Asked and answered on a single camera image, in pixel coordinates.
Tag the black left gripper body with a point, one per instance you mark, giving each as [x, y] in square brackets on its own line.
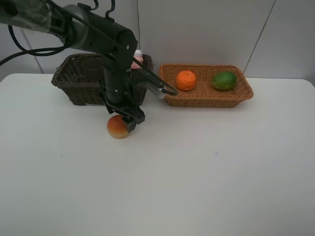
[120, 96]

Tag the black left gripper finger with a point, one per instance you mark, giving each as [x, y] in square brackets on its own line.
[131, 123]

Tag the red-orange peach fruit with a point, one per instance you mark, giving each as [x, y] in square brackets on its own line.
[116, 127]

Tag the translucent purple plastic cup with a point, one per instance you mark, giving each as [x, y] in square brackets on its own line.
[93, 70]

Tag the pink bottle with white cap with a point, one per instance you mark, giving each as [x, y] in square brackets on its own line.
[138, 55]

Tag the orange tangerine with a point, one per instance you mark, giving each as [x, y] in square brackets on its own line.
[185, 80]

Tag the green lime fruit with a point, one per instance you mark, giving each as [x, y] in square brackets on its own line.
[225, 80]

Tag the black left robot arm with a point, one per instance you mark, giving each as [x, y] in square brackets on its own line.
[79, 28]

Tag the dark brown wicker basket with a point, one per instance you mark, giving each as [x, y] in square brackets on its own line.
[71, 78]

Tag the light orange wicker basket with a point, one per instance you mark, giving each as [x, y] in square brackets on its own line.
[203, 94]

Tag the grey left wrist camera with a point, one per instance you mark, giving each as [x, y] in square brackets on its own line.
[152, 83]

